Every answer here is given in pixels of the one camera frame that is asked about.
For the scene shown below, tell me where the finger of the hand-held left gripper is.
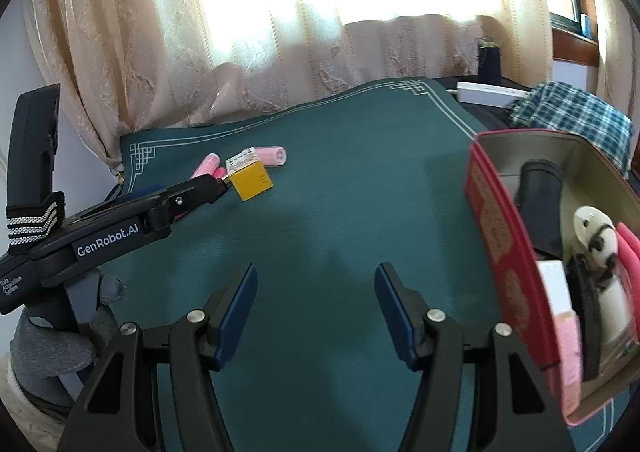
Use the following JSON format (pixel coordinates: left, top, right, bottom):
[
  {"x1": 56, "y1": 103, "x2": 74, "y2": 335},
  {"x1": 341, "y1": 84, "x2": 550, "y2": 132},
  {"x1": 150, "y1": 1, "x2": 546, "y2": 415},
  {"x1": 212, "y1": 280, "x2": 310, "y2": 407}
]
[
  {"x1": 107, "y1": 184, "x2": 169, "y2": 207},
  {"x1": 141, "y1": 178, "x2": 232, "y2": 233}
]

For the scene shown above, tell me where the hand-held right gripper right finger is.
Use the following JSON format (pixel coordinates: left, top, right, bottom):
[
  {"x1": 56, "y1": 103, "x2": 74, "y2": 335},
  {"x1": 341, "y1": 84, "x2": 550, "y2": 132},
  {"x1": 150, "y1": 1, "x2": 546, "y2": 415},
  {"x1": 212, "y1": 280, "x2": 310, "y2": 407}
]
[{"x1": 375, "y1": 262, "x2": 576, "y2": 452}]

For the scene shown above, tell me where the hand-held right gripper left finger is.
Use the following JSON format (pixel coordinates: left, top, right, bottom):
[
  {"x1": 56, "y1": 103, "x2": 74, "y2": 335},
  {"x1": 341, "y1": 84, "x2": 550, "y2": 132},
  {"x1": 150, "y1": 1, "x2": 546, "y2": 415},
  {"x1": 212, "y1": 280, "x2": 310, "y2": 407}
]
[{"x1": 57, "y1": 263, "x2": 259, "y2": 452}]

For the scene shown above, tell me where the yellow box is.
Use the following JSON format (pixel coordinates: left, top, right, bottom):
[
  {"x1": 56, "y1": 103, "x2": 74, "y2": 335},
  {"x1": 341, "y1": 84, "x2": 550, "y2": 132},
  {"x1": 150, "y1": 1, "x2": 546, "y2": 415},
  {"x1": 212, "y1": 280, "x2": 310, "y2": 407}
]
[{"x1": 228, "y1": 162, "x2": 275, "y2": 203}]

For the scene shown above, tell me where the large pink hair roller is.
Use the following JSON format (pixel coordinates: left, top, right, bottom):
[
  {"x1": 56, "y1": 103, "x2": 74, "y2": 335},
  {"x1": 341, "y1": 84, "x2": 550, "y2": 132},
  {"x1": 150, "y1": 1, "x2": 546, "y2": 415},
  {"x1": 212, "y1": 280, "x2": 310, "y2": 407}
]
[{"x1": 255, "y1": 146, "x2": 289, "y2": 167}]

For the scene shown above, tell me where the red tin box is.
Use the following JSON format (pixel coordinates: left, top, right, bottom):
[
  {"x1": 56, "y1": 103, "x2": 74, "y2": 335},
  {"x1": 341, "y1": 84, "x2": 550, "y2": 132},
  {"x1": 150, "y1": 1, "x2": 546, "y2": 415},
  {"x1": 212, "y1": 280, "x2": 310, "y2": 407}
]
[{"x1": 464, "y1": 129, "x2": 640, "y2": 427}]

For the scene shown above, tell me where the white packet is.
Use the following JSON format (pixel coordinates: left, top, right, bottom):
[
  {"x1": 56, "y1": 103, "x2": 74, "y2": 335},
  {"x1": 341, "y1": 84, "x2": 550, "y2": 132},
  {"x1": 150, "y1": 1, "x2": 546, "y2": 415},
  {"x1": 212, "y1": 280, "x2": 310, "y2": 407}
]
[{"x1": 536, "y1": 259, "x2": 574, "y2": 313}]

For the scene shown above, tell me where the black flashlight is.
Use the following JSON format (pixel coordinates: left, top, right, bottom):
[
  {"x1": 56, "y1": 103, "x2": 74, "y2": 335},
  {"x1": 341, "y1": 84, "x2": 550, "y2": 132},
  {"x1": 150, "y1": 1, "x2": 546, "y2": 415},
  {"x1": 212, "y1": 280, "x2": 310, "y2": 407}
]
[{"x1": 515, "y1": 159, "x2": 566, "y2": 257}]

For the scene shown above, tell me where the black hair clip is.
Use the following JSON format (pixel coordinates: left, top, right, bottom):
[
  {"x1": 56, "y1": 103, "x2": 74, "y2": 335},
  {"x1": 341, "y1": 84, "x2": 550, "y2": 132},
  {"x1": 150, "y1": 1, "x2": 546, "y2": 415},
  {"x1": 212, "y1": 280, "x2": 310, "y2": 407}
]
[{"x1": 564, "y1": 256, "x2": 607, "y2": 383}]

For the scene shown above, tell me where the pink foam curler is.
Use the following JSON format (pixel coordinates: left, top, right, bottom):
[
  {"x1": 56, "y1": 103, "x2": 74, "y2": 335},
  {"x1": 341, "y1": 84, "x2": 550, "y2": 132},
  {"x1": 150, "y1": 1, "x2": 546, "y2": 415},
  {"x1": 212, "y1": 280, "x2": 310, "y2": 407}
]
[{"x1": 614, "y1": 222, "x2": 640, "y2": 283}]

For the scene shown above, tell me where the person's left forearm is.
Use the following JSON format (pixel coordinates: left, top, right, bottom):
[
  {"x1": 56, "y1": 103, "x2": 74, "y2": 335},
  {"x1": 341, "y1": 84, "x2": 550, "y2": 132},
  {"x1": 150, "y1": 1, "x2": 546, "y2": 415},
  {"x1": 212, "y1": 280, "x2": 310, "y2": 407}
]
[{"x1": 0, "y1": 354, "x2": 76, "y2": 439}]

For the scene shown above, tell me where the person's left hand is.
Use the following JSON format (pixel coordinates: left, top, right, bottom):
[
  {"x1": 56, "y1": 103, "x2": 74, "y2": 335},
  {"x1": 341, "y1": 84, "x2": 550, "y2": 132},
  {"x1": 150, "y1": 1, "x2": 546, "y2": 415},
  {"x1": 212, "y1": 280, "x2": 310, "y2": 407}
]
[{"x1": 10, "y1": 274, "x2": 124, "y2": 413}]

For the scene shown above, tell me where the green desk mat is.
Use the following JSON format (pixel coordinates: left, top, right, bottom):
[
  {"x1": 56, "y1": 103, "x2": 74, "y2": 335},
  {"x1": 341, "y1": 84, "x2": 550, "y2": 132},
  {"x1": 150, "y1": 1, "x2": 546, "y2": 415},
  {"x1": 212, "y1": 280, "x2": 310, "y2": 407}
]
[{"x1": 95, "y1": 76, "x2": 616, "y2": 452}]

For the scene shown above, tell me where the cream lace curtain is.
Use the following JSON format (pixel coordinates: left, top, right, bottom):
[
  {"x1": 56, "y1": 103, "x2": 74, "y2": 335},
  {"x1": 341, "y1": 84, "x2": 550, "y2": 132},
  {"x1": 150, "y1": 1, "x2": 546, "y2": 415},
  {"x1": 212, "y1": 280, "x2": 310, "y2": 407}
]
[
  {"x1": 585, "y1": 0, "x2": 640, "y2": 102},
  {"x1": 22, "y1": 0, "x2": 556, "y2": 173}
]

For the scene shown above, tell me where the white power strip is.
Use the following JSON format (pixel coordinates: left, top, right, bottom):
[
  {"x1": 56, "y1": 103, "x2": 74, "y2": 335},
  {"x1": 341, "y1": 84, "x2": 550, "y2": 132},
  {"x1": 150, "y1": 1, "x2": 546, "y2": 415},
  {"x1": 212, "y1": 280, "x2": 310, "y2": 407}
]
[{"x1": 456, "y1": 80, "x2": 531, "y2": 108}]

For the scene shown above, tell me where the folded plaid cloth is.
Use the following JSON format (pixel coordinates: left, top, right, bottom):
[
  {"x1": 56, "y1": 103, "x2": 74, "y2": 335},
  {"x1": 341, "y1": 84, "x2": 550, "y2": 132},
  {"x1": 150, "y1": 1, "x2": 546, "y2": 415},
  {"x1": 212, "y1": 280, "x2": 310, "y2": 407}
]
[{"x1": 509, "y1": 80, "x2": 635, "y2": 179}]

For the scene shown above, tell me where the dark blue thread spool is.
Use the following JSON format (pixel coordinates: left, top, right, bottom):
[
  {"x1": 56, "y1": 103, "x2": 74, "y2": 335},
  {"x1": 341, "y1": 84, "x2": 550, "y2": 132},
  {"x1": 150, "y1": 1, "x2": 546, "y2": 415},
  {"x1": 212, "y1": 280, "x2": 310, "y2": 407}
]
[{"x1": 477, "y1": 39, "x2": 503, "y2": 82}]

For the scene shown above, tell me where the black white striped strap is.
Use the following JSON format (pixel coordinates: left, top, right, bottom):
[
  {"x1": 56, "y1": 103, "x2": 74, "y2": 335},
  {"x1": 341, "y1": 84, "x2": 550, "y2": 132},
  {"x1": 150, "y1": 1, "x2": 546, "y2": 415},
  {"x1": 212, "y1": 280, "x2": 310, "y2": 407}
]
[{"x1": 5, "y1": 192, "x2": 66, "y2": 253}]

